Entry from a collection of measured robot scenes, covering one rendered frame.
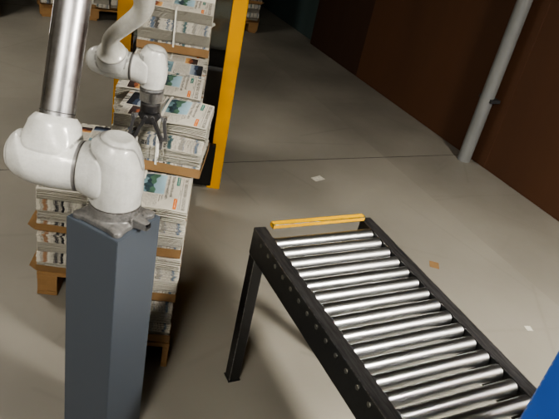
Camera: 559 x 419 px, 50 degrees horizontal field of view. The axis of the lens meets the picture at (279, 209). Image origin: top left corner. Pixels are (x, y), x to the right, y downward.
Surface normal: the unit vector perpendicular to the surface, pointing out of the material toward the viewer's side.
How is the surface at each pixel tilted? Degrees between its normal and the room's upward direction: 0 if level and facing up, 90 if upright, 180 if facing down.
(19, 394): 0
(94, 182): 89
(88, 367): 90
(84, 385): 90
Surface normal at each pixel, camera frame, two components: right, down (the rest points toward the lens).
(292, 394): 0.18, -0.85
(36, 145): -0.06, 0.06
